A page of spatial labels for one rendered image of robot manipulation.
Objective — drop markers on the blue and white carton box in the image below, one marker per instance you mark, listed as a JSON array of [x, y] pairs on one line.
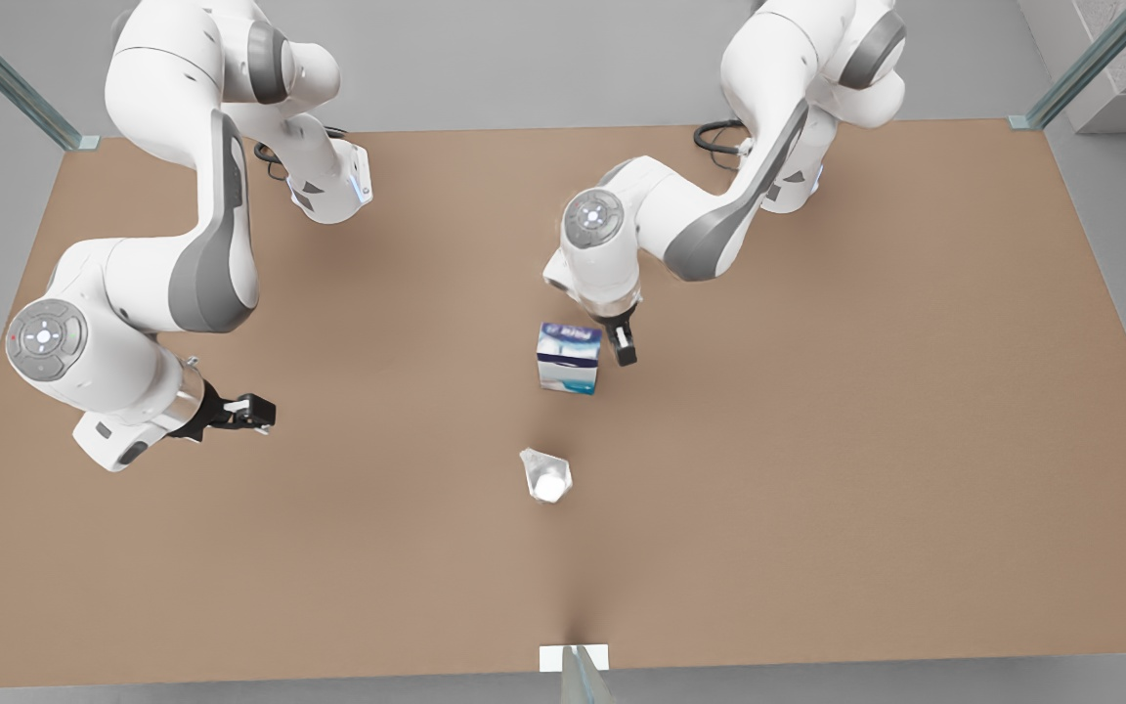
[[569, 359]]

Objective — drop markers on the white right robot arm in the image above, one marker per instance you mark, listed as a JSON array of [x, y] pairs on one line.
[[148, 284]]

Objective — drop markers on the silver frame post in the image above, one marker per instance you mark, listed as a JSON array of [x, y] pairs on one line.
[[11, 83], [1091, 64], [575, 665]]

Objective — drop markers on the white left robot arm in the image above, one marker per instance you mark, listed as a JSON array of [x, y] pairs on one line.
[[680, 210]]

